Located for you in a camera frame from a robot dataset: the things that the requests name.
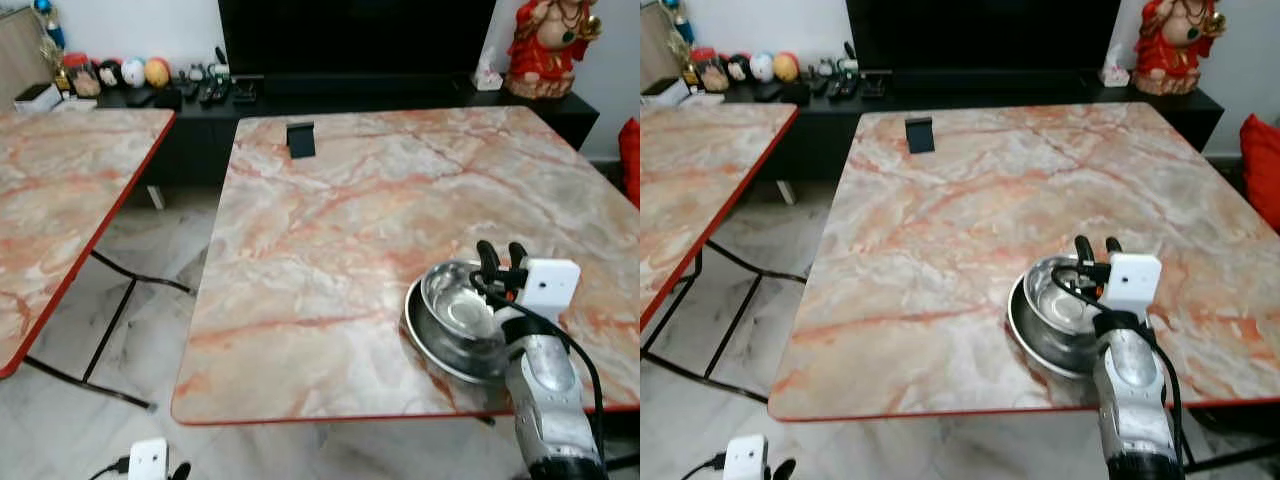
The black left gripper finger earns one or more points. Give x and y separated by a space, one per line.
181 471
783 470

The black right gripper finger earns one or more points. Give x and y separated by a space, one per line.
517 254
489 258
1085 250
1113 247

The stainless steel bowl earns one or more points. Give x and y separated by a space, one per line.
455 300
1040 295

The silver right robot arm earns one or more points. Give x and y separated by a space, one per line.
545 390
1130 390

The red cushion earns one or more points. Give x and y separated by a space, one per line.
1262 170
630 160

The black phone stand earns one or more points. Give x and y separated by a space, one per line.
301 140
920 136

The red laughing Buddha statue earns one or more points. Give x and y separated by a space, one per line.
545 55
1175 50

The white box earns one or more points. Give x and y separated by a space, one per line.
665 93
38 97

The black television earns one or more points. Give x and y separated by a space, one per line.
355 35
985 32

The beige wooden cabinet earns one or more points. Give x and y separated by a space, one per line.
658 45
22 60

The red lidded snack jar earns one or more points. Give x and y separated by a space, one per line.
710 73
81 78

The small black metal stand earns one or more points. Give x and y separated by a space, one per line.
246 90
876 85

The blue hanging ornament bunch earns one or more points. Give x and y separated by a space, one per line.
50 25
678 20

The black round toy head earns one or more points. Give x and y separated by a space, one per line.
739 70
109 75

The black remote control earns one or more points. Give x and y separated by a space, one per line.
832 86
847 84
206 92
221 90

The flat black case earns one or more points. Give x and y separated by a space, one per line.
775 93
145 98

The white blue round toy head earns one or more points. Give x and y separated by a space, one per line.
762 67
133 72

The yellow orange round toy head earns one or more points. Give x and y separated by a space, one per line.
158 72
786 67

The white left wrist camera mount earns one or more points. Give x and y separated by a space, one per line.
148 460
745 458

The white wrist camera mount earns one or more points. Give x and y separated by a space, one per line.
552 285
148 460
745 458
1133 280

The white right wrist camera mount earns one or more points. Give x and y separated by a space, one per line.
1133 280
552 285

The black metal table leg frame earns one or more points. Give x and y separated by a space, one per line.
722 333
110 330
1235 455

